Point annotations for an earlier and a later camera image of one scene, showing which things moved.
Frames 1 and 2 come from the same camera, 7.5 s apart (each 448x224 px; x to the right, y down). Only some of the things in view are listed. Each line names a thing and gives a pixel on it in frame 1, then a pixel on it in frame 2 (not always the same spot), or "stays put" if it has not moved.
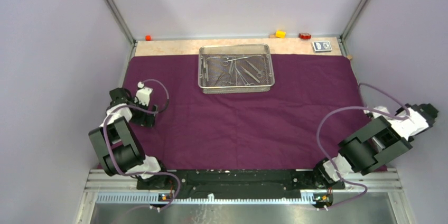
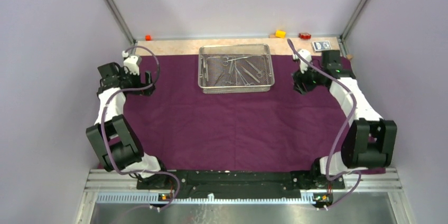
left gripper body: (140, 118) → (132, 81)
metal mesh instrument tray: (234, 68) stays put
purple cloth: (298, 126) stays put
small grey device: (319, 46) stays put
